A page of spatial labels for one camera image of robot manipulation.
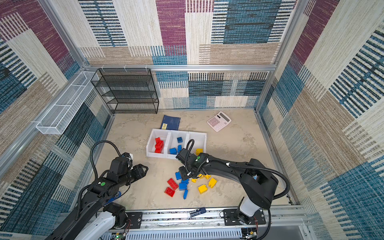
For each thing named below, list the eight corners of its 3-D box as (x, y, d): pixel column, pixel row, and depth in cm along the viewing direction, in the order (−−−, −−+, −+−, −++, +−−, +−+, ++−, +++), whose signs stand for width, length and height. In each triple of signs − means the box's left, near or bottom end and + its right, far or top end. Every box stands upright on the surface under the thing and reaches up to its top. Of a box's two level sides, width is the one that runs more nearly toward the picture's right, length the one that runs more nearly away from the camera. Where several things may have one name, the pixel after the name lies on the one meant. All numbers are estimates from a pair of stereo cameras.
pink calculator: (217, 132, 109) (218, 129, 106) (206, 123, 114) (207, 120, 111) (231, 121, 115) (231, 118, 112) (220, 114, 120) (221, 111, 117)
